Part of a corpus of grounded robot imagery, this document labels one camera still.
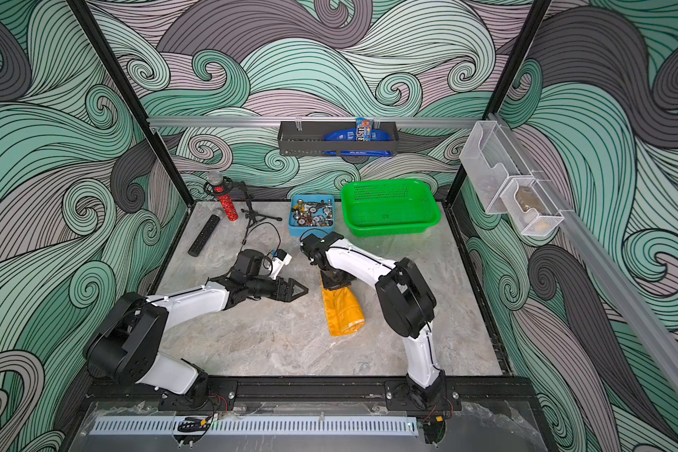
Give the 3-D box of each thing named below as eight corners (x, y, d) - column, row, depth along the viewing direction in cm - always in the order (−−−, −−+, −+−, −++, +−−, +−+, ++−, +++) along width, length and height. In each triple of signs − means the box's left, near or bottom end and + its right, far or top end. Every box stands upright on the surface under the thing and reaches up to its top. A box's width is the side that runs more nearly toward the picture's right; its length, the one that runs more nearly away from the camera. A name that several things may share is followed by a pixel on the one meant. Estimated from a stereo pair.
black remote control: (190, 255, 104) (187, 251, 102) (213, 218, 117) (211, 213, 114) (198, 256, 104) (195, 252, 102) (220, 219, 116) (218, 214, 114)
